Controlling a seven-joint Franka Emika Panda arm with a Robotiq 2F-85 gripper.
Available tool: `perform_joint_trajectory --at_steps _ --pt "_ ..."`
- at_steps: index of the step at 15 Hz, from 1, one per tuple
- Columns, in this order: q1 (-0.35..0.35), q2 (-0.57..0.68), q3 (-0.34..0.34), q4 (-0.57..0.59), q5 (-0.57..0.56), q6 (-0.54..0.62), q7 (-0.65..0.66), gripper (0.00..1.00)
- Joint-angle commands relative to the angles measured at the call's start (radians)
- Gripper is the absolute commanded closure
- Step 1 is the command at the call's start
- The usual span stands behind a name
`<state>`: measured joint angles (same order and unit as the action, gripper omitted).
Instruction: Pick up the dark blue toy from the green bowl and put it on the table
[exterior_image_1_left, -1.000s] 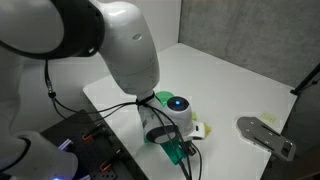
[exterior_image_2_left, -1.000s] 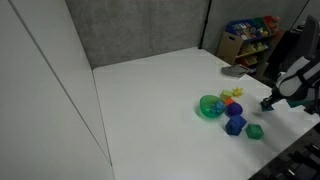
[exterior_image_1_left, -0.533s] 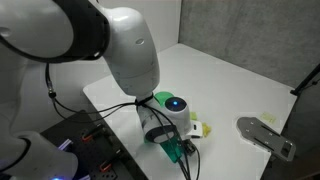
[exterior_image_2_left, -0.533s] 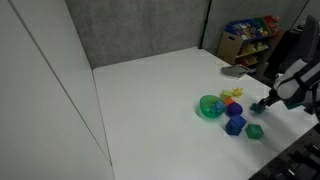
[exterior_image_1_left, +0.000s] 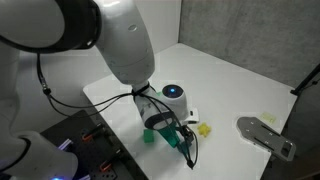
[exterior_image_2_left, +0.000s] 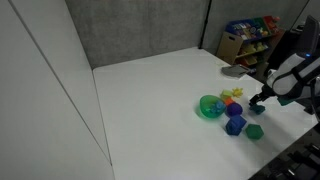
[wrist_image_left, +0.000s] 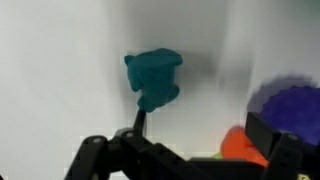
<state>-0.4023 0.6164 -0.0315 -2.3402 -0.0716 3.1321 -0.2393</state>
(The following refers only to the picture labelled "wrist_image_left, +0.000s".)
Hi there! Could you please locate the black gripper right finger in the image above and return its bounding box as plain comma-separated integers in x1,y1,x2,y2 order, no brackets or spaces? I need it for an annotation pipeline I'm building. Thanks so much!
244,111,320,180

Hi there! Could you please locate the dark blue rubber animal toy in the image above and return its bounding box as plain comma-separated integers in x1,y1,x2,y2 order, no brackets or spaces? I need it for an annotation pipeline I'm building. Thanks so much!
123,47,184,114

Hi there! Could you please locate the orange rubber animal toy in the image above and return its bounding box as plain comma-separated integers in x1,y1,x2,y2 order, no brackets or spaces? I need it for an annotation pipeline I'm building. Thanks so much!
221,127,270,168

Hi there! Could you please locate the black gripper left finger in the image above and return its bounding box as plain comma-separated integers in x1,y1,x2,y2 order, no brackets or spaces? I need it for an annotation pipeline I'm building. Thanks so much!
64,109,208,180

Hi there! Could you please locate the purple spiky ball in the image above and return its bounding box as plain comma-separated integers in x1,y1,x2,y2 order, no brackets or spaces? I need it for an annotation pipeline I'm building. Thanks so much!
259,85,320,147

